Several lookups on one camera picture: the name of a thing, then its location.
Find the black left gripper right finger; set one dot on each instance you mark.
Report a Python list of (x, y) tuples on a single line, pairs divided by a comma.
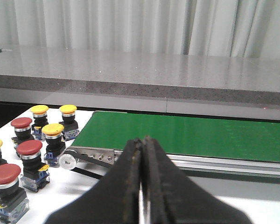
[(173, 198)]

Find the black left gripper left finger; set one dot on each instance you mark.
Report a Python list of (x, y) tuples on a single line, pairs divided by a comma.
[(114, 199)]

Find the yellow push button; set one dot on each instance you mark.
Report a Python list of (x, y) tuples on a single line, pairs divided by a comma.
[(56, 145), (71, 130), (40, 120)]

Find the red push button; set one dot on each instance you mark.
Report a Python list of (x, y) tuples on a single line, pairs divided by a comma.
[(35, 172), (22, 129), (13, 198)]

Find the red push button front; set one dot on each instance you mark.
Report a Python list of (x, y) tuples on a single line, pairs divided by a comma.
[(13, 198)]

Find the red push button back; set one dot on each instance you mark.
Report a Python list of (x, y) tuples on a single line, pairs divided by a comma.
[(22, 129)]

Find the black drive belt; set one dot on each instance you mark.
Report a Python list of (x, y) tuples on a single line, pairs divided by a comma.
[(91, 160)]

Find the silver drive pulley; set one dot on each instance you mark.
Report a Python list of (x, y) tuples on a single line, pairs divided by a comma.
[(67, 160)]

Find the green conveyor belt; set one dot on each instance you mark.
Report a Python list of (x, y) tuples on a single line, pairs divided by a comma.
[(221, 138)]

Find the grey stone counter slab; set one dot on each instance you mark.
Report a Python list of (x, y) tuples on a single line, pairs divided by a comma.
[(202, 85)]

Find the aluminium conveyor frame rail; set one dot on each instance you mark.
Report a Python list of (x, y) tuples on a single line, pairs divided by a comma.
[(189, 162)]

